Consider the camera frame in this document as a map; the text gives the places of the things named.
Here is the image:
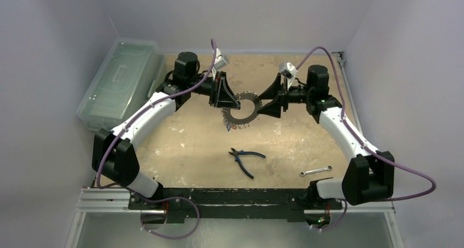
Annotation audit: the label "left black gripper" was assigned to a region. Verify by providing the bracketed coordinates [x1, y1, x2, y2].
[188, 71, 241, 109]

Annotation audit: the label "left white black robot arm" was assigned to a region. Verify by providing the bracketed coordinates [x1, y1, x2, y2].
[91, 48, 241, 209]

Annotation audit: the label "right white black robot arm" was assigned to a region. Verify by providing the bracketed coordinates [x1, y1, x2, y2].
[258, 65, 395, 208]

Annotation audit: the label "small silver wrench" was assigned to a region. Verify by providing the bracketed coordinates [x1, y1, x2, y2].
[299, 165, 332, 177]

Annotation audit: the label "translucent green plastic box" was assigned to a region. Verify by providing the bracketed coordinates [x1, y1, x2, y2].
[76, 38, 167, 131]

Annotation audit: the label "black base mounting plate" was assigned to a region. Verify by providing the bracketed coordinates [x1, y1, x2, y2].
[128, 188, 343, 223]

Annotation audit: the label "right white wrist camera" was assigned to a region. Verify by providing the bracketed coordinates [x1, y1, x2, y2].
[279, 62, 298, 89]

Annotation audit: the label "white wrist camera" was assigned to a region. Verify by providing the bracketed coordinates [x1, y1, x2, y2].
[279, 62, 298, 89]
[212, 54, 229, 78]

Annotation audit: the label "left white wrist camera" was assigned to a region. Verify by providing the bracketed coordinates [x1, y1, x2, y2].
[212, 54, 229, 78]

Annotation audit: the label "blue handled pliers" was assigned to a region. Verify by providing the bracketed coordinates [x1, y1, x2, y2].
[228, 148, 266, 180]

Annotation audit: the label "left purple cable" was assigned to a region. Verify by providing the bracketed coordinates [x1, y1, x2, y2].
[95, 38, 218, 240]

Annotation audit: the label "aluminium frame rail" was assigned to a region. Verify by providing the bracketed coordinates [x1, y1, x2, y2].
[66, 188, 404, 247]

